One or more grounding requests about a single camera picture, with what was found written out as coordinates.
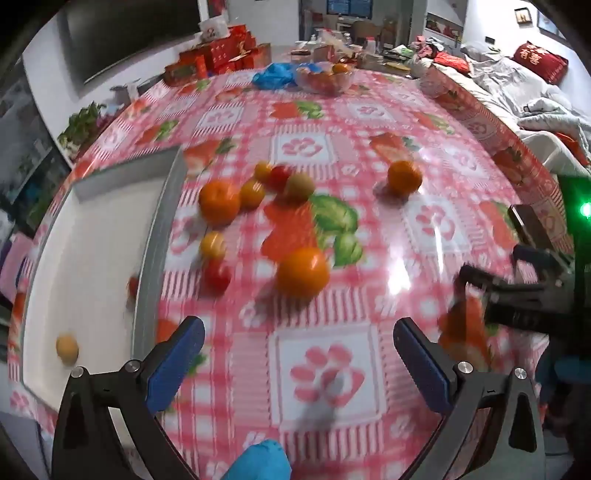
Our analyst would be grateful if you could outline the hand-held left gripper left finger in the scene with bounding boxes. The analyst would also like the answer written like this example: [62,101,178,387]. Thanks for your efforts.
[52,316,206,480]

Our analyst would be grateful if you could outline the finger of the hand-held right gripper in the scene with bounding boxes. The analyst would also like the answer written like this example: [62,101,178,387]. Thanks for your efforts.
[508,205,573,278]
[455,265,573,333]

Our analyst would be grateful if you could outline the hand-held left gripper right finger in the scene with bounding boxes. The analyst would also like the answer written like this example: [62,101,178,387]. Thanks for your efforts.
[392,318,548,480]

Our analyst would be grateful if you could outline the white rectangular tray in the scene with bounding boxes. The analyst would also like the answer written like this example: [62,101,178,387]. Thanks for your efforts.
[18,145,190,467]

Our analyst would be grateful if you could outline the large orange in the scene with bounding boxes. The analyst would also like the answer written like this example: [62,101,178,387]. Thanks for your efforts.
[276,247,331,300]

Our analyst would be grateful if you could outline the brown kiwi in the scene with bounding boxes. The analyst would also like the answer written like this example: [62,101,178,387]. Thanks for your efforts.
[285,172,316,201]

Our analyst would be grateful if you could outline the person's right hand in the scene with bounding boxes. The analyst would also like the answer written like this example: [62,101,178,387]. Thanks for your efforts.
[538,355,591,416]

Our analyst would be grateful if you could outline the person's left hand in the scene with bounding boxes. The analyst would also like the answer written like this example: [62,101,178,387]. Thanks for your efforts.
[222,439,293,480]

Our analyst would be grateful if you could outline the white plastic chair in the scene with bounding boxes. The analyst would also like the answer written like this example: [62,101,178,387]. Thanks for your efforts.
[517,130,591,178]

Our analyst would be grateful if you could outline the red checkered fruit print tablecloth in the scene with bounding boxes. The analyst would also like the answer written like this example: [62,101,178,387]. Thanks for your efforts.
[7,62,575,480]

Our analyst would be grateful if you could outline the grey blanket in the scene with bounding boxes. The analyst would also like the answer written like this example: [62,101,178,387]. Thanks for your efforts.
[462,41,591,139]

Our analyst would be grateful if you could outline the red pillow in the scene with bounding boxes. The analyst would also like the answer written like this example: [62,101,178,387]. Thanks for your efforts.
[512,41,570,85]

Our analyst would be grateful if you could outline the red cloth bundle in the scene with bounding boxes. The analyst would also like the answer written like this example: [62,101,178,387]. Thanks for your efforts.
[434,51,472,75]

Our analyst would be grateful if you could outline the green leafy vegetables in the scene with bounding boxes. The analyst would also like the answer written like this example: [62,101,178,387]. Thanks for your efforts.
[58,102,109,148]

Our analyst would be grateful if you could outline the glass door display cabinet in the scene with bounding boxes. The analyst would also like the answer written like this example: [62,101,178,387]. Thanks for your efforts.
[0,60,70,241]

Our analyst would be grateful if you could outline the small open white box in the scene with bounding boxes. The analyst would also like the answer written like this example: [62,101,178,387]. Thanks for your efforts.
[111,78,144,104]

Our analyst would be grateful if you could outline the clear glass bowl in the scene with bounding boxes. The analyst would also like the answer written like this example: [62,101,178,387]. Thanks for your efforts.
[294,64,356,97]

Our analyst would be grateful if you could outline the heap of small tomatoes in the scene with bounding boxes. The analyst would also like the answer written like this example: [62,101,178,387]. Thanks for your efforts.
[305,73,347,92]

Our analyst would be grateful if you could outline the wooden chair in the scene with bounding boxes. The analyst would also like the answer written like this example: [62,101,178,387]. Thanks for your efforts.
[353,21,382,42]

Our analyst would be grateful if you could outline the blue plastic bag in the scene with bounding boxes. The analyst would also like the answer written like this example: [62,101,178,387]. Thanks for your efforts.
[252,62,301,90]

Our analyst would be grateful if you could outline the stack of red gift boxes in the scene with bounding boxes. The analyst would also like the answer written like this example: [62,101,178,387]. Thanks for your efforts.
[164,25,273,86]

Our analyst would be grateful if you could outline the dark window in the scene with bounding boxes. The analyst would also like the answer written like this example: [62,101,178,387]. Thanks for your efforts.
[325,0,372,19]

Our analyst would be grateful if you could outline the black television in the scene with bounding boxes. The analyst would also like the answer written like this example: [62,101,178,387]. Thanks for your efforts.
[60,0,211,86]

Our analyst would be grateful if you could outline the white paper bag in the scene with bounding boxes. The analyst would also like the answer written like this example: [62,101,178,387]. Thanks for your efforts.
[198,17,232,41]

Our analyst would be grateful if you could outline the wall poster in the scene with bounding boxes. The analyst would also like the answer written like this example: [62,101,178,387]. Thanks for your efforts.
[425,13,465,35]

